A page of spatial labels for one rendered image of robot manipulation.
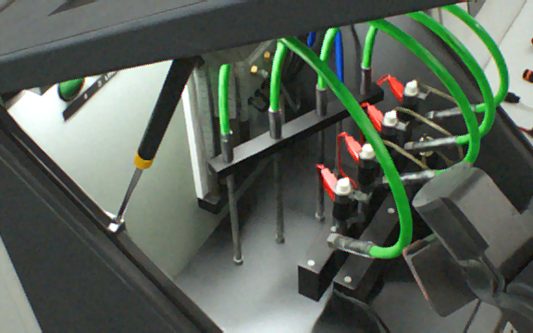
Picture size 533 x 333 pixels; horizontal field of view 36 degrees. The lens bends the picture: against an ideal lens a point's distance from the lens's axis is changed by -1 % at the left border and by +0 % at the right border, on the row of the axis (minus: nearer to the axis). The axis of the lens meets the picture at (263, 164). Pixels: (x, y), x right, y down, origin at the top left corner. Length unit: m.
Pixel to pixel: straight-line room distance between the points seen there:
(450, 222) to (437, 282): 0.12
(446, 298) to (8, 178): 0.49
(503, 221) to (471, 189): 0.04
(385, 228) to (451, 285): 0.59
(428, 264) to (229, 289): 0.75
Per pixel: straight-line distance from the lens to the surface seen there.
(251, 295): 1.46
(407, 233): 0.96
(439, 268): 0.77
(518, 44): 1.74
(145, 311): 0.99
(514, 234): 0.66
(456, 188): 0.64
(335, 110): 1.37
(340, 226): 1.25
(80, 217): 0.94
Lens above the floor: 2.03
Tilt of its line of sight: 47 degrees down
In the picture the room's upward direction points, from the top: 3 degrees counter-clockwise
